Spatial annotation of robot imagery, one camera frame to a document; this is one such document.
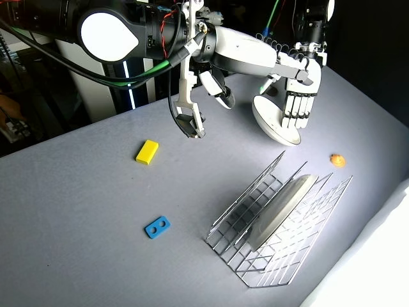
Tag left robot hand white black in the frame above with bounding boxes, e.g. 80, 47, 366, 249
258, 51, 327, 130

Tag thick black cable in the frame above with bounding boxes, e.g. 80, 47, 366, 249
0, 17, 192, 92

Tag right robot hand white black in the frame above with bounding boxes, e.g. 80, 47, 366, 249
198, 27, 316, 109

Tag yellow rectangular block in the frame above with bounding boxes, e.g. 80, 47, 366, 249
135, 139, 160, 166

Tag silver wire dish rack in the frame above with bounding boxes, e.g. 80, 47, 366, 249
204, 150, 354, 288

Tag white robot column light strip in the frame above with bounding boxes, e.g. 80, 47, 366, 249
54, 38, 159, 124

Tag white round plate dark rim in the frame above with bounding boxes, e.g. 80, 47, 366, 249
251, 95, 303, 147
247, 174, 320, 253

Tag orange swirl cookie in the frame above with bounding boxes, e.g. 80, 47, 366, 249
330, 153, 347, 168

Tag blue block with two holes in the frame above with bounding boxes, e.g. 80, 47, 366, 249
144, 216, 171, 240

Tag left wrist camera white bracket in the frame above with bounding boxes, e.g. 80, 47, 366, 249
293, 40, 328, 67

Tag thin black camera cable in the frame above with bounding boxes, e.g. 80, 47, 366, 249
167, 60, 192, 138

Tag thick green cable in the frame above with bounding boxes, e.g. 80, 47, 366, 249
9, 25, 189, 87

